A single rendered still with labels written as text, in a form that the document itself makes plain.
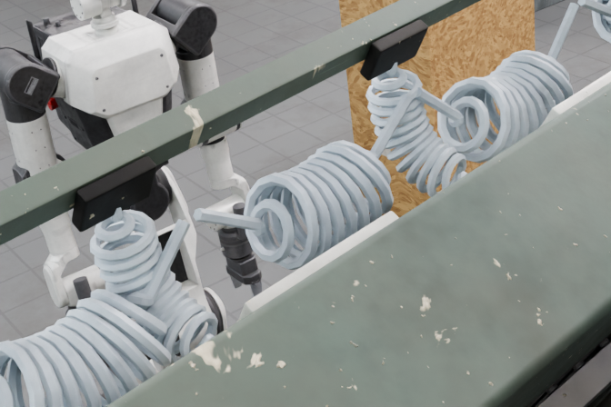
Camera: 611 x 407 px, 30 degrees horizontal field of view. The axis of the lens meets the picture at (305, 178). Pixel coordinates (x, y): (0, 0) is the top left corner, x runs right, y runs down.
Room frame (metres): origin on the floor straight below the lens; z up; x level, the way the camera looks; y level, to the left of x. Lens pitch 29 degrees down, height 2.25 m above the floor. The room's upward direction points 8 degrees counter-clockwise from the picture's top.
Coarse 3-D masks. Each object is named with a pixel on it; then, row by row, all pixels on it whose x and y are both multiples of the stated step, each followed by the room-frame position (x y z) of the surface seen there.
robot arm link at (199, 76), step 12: (180, 60) 2.54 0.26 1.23; (204, 60) 2.53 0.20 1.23; (180, 72) 2.56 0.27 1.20; (192, 72) 2.53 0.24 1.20; (204, 72) 2.54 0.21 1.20; (216, 72) 2.57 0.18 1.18; (192, 84) 2.53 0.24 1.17; (204, 84) 2.53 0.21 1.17; (216, 84) 2.56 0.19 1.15; (192, 96) 2.54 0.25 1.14
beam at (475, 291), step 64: (576, 128) 0.55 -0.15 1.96; (448, 192) 0.49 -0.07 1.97; (512, 192) 0.50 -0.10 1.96; (576, 192) 0.51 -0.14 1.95; (384, 256) 0.45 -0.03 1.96; (448, 256) 0.46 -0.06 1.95; (512, 256) 0.46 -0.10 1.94; (576, 256) 0.47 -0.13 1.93; (256, 320) 0.41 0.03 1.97; (320, 320) 0.41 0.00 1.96; (384, 320) 0.42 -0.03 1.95; (448, 320) 0.42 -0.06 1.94; (512, 320) 0.43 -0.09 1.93; (576, 320) 0.43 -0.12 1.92; (192, 384) 0.37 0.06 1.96; (256, 384) 0.38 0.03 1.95; (320, 384) 0.38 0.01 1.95; (384, 384) 0.39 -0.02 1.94; (448, 384) 0.39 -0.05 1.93; (512, 384) 0.40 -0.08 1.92
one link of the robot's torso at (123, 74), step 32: (32, 32) 2.46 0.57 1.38; (64, 32) 2.47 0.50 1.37; (96, 32) 2.42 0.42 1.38; (128, 32) 2.42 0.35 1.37; (160, 32) 2.44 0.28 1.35; (64, 64) 2.34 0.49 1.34; (96, 64) 2.33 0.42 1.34; (128, 64) 2.36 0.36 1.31; (160, 64) 2.40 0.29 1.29; (64, 96) 2.36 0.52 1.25; (96, 96) 2.31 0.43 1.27; (128, 96) 2.35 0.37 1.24; (160, 96) 2.39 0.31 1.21; (96, 128) 2.34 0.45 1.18; (128, 128) 2.35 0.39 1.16
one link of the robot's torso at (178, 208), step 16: (176, 192) 2.44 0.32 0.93; (176, 208) 2.44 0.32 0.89; (192, 224) 2.40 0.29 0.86; (160, 240) 2.39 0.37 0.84; (192, 240) 2.38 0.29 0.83; (176, 256) 2.39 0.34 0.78; (192, 256) 2.36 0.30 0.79; (176, 272) 2.38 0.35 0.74; (192, 272) 2.36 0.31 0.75; (192, 288) 2.33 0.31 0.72; (208, 304) 2.34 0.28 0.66
